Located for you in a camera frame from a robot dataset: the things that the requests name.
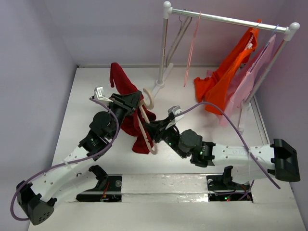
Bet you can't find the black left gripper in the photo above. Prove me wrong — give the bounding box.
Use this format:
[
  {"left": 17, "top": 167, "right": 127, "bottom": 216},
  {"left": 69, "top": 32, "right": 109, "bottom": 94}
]
[{"left": 106, "top": 91, "right": 141, "bottom": 139}]

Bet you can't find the beige wooden hanger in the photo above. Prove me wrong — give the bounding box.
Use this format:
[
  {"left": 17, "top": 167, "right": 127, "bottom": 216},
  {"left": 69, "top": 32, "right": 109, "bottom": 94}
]
[{"left": 137, "top": 88, "right": 158, "bottom": 155}]

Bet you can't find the dark red t shirt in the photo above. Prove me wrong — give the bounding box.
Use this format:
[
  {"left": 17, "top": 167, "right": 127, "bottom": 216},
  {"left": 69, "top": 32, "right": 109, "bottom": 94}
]
[{"left": 109, "top": 63, "right": 150, "bottom": 154}]

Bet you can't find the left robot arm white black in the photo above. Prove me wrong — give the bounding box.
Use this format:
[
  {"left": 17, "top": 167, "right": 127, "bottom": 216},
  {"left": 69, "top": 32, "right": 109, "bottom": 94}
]
[{"left": 12, "top": 90, "right": 141, "bottom": 226}]

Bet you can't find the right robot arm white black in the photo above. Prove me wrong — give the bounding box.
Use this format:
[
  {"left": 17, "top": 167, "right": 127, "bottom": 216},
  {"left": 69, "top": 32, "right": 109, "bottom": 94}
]
[{"left": 144, "top": 119, "right": 300, "bottom": 189}]

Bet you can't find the orange t shirt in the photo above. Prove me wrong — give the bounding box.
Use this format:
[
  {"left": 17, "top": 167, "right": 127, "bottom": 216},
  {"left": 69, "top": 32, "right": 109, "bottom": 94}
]
[{"left": 194, "top": 27, "right": 259, "bottom": 110}]

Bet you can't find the pink t shirt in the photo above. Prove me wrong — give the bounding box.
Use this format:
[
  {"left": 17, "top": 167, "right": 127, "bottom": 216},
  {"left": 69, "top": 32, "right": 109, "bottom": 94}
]
[{"left": 206, "top": 35, "right": 276, "bottom": 116}]

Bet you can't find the grey plastic hanger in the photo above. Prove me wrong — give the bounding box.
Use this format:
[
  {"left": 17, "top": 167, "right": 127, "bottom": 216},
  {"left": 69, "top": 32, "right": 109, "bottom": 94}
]
[{"left": 165, "top": 9, "right": 192, "bottom": 67}]

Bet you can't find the white hanger under orange shirt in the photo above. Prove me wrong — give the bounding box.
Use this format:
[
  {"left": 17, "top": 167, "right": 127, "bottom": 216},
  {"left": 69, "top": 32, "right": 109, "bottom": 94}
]
[{"left": 244, "top": 23, "right": 260, "bottom": 50}]

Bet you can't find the white clothes rack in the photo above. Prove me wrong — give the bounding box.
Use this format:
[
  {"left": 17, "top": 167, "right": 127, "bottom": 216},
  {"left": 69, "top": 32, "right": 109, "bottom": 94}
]
[{"left": 148, "top": 1, "right": 301, "bottom": 134}]

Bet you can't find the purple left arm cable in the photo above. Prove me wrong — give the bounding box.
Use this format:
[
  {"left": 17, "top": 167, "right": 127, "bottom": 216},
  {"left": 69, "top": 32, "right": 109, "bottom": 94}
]
[{"left": 10, "top": 97, "right": 120, "bottom": 221}]

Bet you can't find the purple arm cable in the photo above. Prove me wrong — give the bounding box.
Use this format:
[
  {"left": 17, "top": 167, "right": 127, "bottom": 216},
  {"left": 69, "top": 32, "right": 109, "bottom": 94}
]
[
  {"left": 10, "top": 97, "right": 120, "bottom": 221},
  {"left": 173, "top": 101, "right": 281, "bottom": 201}
]

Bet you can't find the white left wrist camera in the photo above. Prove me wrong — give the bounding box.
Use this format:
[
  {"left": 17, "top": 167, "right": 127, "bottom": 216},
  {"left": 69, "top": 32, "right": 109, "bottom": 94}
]
[{"left": 92, "top": 86, "right": 111, "bottom": 103}]

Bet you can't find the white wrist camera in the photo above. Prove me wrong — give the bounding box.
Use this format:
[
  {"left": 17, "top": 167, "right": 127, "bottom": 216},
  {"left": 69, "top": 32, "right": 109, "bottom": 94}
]
[
  {"left": 92, "top": 86, "right": 111, "bottom": 103},
  {"left": 166, "top": 105, "right": 184, "bottom": 129}
]

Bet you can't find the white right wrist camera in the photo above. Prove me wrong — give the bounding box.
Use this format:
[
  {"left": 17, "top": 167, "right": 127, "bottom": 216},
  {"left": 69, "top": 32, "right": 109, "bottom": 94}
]
[{"left": 166, "top": 105, "right": 184, "bottom": 129}]

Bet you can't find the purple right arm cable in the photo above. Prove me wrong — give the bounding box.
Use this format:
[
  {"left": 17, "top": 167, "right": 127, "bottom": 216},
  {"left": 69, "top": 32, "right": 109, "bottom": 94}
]
[{"left": 173, "top": 101, "right": 281, "bottom": 201}]

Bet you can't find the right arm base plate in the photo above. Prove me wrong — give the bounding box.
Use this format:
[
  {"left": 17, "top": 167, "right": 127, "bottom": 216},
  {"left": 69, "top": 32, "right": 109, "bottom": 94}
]
[{"left": 206, "top": 166, "right": 253, "bottom": 202}]

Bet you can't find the pink wire hanger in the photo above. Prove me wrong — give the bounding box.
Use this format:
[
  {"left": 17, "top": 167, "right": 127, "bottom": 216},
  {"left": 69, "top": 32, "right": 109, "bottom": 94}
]
[{"left": 183, "top": 12, "right": 201, "bottom": 87}]

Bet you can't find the blue wire hanger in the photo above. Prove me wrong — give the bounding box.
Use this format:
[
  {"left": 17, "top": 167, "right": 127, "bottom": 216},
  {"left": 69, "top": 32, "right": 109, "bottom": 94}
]
[{"left": 248, "top": 24, "right": 279, "bottom": 72}]

